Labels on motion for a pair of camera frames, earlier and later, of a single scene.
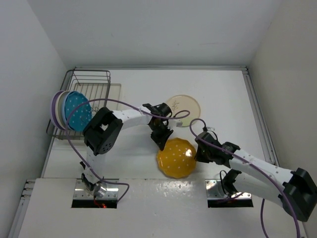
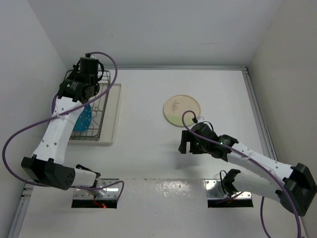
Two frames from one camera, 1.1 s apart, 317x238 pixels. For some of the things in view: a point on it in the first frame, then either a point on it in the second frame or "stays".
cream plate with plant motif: [183, 102] stays
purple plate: [53, 109] stays
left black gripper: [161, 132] -> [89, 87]
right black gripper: [198, 156] -> [187, 136]
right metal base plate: [214, 191] stays
